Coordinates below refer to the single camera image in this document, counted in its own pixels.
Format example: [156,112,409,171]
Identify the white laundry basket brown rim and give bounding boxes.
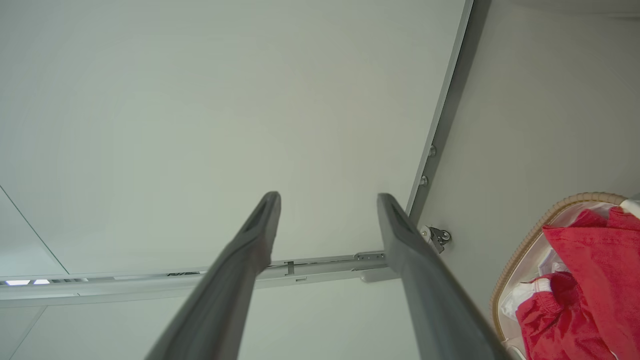
[490,192,629,360]

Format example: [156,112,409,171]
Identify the red garment with white stripes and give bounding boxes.
[515,206,640,360]

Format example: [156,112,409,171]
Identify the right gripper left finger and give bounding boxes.
[145,191,282,360]

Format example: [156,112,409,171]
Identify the grey partition bottom rail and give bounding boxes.
[404,0,493,217]

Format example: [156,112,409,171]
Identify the black caster wheel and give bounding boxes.
[421,225,452,254]

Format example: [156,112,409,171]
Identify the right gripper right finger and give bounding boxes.
[376,193,511,360]

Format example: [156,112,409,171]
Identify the white basket liner bag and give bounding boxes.
[499,200,640,360]

